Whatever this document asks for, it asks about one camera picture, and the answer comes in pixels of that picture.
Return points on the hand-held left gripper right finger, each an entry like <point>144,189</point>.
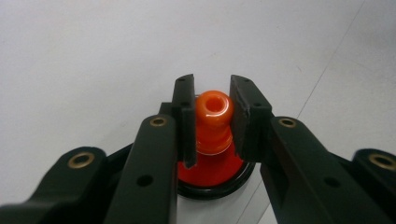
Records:
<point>305,174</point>

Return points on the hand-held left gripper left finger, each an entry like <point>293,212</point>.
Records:
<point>149,168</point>

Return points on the round red ink pad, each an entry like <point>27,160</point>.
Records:
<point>214,174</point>

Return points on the orange stamp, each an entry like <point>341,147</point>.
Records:
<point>213,124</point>

